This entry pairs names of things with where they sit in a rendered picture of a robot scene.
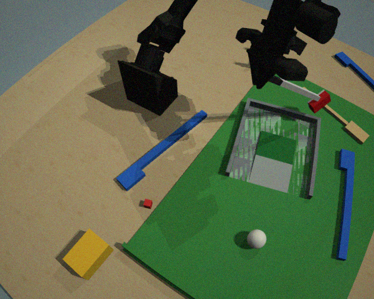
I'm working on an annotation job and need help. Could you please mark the white golf ball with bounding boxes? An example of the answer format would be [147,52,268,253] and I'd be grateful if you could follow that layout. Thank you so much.
[247,229,266,249]

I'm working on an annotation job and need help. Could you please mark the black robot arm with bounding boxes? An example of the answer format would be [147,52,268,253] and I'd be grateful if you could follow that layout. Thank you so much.
[131,0,340,73]

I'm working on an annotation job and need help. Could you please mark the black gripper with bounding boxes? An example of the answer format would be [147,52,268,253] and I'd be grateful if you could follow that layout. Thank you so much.
[235,16,308,89]

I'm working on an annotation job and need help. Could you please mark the green flat mat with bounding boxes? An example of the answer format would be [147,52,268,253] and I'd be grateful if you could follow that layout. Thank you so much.
[128,79,374,299]

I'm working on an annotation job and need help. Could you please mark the red cube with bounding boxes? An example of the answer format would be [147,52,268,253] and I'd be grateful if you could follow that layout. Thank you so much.
[143,199,152,209]

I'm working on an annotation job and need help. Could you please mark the grey putter with red face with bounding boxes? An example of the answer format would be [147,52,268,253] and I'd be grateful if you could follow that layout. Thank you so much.
[269,75,331,113]

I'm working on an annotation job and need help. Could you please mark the yellow rectangular block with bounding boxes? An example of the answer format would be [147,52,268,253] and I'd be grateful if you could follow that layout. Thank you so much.
[63,229,114,280]

